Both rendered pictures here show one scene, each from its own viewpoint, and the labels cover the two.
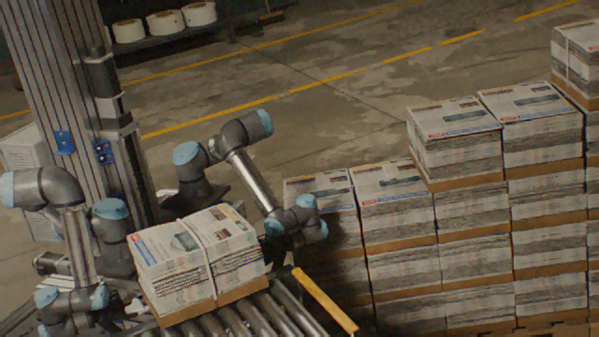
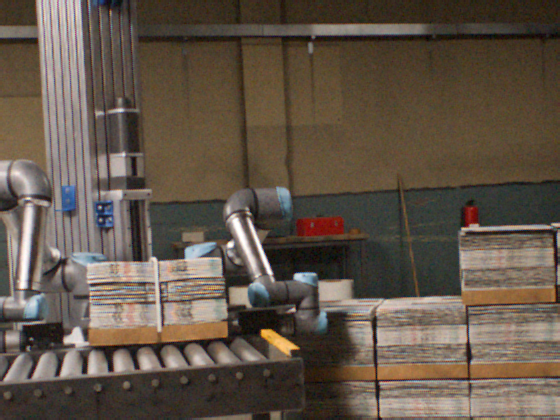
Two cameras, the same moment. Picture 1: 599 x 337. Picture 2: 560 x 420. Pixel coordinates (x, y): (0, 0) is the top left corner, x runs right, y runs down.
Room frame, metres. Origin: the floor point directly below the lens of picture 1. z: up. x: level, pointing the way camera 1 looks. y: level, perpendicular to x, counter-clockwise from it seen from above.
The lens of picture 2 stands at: (-0.49, -0.51, 1.16)
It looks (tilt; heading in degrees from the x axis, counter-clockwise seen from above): 3 degrees down; 8
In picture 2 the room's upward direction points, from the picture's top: 3 degrees counter-clockwise
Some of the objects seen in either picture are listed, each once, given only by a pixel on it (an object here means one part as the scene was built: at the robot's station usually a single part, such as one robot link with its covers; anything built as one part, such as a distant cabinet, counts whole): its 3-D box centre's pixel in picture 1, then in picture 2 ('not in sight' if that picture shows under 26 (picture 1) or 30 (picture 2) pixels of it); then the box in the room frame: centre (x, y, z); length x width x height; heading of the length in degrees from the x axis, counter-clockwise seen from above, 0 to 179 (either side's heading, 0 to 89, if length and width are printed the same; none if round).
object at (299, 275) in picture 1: (324, 299); (280, 342); (2.04, 0.00, 0.81); 0.43 x 0.03 x 0.02; 21
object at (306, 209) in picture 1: (304, 212); (301, 291); (2.48, 0.01, 0.90); 0.11 x 0.08 x 0.11; 123
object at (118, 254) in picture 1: (121, 244); (92, 308); (2.54, 0.72, 0.87); 0.15 x 0.15 x 0.10
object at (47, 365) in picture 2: not in sight; (45, 373); (1.83, 0.56, 0.77); 0.47 x 0.05 x 0.05; 21
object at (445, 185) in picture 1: (453, 162); (505, 290); (2.76, -0.62, 0.86); 0.38 x 0.29 x 0.04; 0
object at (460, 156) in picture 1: (451, 142); (505, 264); (2.76, -0.62, 0.95); 0.38 x 0.29 x 0.23; 0
